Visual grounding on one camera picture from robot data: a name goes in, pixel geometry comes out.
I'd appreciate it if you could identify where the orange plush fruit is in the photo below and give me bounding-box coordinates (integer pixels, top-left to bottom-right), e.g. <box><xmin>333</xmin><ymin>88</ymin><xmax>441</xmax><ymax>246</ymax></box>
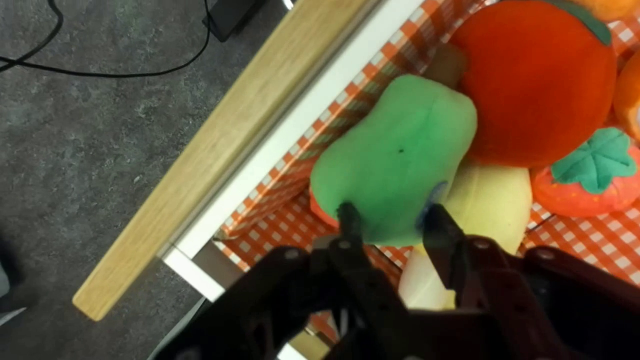
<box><xmin>572</xmin><ymin>0</ymin><xmax>640</xmax><ymax>21</ymax></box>
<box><xmin>611</xmin><ymin>45</ymin><xmax>640</xmax><ymax>144</ymax></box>

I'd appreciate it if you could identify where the black power box cable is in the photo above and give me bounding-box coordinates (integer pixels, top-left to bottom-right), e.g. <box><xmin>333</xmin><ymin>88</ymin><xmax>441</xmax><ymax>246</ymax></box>
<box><xmin>0</xmin><ymin>0</ymin><xmax>216</xmax><ymax>80</ymax></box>

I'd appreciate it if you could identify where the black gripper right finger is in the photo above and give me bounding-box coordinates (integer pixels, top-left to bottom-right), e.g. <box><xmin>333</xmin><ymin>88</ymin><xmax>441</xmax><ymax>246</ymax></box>
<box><xmin>422</xmin><ymin>204</ymin><xmax>640</xmax><ymax>360</ymax></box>

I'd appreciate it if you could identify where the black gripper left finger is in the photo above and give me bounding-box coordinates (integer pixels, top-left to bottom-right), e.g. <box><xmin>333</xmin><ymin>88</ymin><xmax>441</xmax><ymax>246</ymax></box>
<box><xmin>159</xmin><ymin>202</ymin><xmax>409</xmax><ymax>360</ymax></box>

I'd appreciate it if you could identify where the wooden drawer with metal handle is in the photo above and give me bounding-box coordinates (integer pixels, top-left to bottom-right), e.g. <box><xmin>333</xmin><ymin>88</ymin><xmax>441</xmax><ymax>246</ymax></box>
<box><xmin>71</xmin><ymin>0</ymin><xmax>483</xmax><ymax>360</ymax></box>

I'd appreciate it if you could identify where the red plush with green leaf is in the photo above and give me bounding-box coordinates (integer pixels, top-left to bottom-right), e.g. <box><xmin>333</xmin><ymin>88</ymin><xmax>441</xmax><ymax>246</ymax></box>
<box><xmin>530</xmin><ymin>126</ymin><xmax>640</xmax><ymax>219</ymax></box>

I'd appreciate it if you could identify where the yellow plush banana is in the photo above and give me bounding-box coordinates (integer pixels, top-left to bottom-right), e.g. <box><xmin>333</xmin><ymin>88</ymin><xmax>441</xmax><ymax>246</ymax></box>
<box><xmin>399</xmin><ymin>161</ymin><xmax>536</xmax><ymax>313</ymax></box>

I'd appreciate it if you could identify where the red plush tomato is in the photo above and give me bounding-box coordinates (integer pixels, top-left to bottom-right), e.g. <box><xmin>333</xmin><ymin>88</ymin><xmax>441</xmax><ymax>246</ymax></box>
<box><xmin>450</xmin><ymin>0</ymin><xmax>621</xmax><ymax>169</ymax></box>

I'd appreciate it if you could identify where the green plush pear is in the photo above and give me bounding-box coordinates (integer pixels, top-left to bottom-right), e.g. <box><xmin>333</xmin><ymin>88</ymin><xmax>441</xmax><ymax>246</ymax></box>
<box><xmin>308</xmin><ymin>72</ymin><xmax>481</xmax><ymax>248</ymax></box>

